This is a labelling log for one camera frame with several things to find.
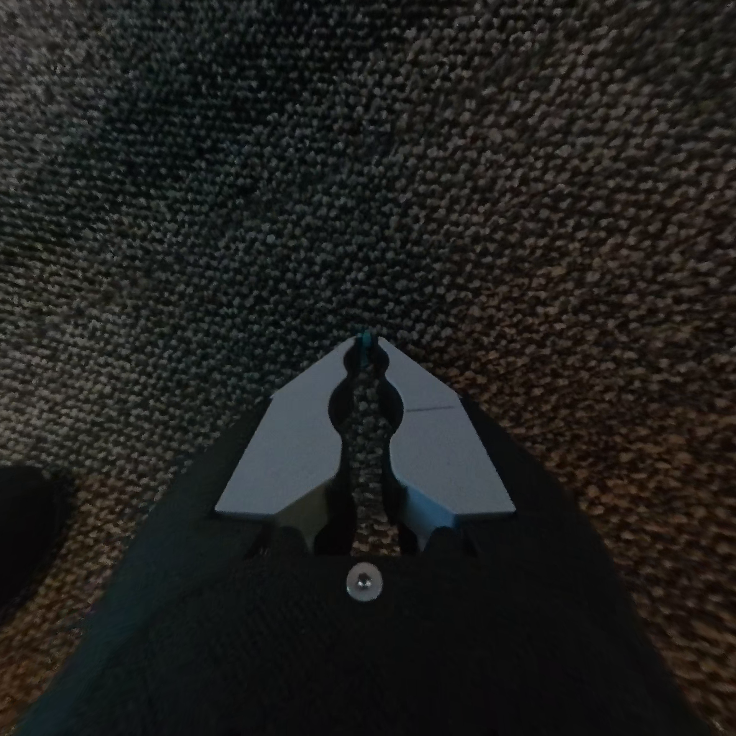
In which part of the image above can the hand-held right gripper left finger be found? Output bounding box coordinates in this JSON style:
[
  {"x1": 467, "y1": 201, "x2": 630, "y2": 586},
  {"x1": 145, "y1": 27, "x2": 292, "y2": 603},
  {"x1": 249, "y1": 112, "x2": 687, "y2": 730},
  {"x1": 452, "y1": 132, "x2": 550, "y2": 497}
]
[{"x1": 215, "y1": 337, "x2": 362, "y2": 554}]

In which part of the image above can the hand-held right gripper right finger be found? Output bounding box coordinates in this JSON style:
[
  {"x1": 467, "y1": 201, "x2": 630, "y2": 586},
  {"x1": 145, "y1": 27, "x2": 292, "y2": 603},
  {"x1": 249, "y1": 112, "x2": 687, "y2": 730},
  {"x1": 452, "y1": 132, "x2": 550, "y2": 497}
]
[{"x1": 371, "y1": 336, "x2": 516, "y2": 551}]

